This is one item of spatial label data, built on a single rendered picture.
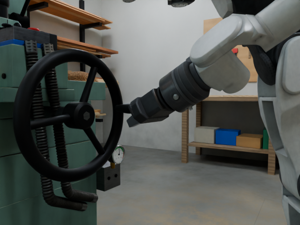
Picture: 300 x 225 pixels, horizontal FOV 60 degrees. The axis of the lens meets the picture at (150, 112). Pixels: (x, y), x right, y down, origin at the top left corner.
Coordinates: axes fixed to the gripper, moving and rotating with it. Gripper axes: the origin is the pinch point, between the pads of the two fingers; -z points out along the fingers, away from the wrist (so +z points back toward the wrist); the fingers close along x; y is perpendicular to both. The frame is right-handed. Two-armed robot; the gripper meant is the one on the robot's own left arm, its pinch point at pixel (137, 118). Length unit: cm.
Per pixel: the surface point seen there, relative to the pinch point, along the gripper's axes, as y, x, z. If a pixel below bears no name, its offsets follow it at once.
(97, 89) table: 19.5, 11.0, -18.0
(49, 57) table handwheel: 14.2, -19.4, 0.6
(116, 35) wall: 236, 294, -178
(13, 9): 62, 2, -32
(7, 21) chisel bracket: 41.0, -11.8, -18.5
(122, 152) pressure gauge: -2.0, 16.6, -23.3
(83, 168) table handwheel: -6.0, -10.9, -11.5
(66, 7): 228, 170, -151
